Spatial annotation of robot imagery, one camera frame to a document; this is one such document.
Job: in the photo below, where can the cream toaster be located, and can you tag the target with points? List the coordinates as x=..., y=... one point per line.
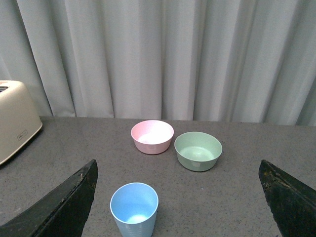
x=19, y=119

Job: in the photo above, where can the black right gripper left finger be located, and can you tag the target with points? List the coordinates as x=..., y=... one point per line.
x=63, y=212

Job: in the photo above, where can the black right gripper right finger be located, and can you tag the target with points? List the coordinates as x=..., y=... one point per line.
x=292, y=203

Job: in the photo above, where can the pink plastic bowl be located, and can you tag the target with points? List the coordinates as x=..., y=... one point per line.
x=152, y=136

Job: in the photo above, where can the green plastic bowl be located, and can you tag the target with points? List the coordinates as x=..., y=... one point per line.
x=197, y=151

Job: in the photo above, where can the light blue plastic cup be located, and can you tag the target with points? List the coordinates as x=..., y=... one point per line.
x=134, y=208

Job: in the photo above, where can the grey white curtain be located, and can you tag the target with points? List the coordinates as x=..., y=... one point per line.
x=211, y=60

